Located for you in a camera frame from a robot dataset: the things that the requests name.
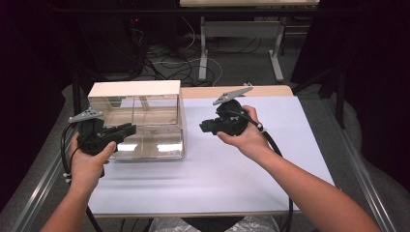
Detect person's right hand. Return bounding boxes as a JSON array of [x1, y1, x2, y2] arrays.
[[216, 104, 275, 162]]

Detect clear acrylic drawer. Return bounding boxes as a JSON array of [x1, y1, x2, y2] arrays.
[[110, 129, 185, 160], [88, 95, 179, 128]]

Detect person's left hand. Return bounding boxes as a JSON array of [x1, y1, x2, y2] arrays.
[[69, 133, 117, 194]]

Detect wooden table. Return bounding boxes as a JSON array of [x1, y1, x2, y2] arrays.
[[86, 84, 337, 219]]

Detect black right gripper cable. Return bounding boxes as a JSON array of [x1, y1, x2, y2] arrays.
[[225, 109, 295, 232]]

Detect clear drawer cabinet white top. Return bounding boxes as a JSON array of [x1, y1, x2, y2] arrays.
[[87, 79, 188, 160]]

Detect desk with white legs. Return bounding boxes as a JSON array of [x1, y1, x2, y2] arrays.
[[179, 0, 321, 82]]

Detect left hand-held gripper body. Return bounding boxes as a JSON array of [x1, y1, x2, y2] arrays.
[[68, 108, 112, 156]]

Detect metal floor rail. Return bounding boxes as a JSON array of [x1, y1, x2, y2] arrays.
[[323, 98, 398, 232], [11, 105, 92, 232]]

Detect tangle of black cables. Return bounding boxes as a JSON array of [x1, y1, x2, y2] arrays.
[[129, 18, 207, 88]]

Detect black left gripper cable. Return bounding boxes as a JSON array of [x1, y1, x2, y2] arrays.
[[60, 122, 104, 232]]

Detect black stand post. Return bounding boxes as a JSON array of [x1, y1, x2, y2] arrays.
[[335, 68, 347, 130], [71, 72, 82, 117]]

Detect white table mat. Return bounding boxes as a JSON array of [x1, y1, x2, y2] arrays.
[[87, 96, 337, 216]]

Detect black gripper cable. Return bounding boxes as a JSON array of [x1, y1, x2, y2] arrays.
[[225, 109, 295, 232], [60, 122, 104, 232]]

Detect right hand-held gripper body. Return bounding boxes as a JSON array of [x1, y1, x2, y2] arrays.
[[212, 86, 254, 136]]

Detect white floor cable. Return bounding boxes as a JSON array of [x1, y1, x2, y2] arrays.
[[151, 15, 224, 87]]

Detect person's patterned lap clothing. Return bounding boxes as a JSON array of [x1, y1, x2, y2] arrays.
[[151, 215, 281, 232]]

